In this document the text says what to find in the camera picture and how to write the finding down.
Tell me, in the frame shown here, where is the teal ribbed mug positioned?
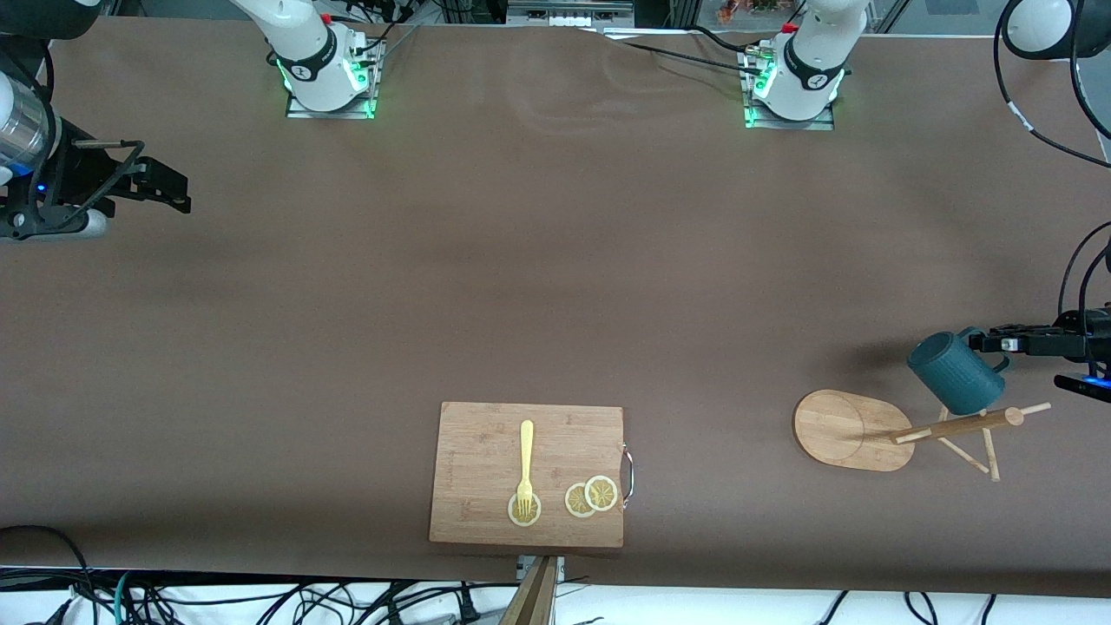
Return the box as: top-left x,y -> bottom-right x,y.
907,326 -> 1012,417

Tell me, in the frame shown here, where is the wooden cup rack with pegs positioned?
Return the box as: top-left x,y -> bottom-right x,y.
793,389 -> 1053,484

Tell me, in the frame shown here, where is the brown table cover mat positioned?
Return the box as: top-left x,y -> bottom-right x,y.
0,16 -> 1111,598

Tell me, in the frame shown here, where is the bamboo cutting board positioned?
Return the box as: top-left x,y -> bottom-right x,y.
429,401 -> 626,549

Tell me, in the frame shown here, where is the yellow plastic fork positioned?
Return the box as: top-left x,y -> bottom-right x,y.
516,420 -> 536,515

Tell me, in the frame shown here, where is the wooden beam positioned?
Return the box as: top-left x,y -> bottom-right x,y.
499,556 -> 558,625

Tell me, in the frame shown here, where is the black cable with white label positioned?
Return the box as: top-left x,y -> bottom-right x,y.
992,0 -> 1111,168

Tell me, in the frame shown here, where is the small metal bracket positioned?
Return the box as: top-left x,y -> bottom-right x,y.
517,556 -> 567,584

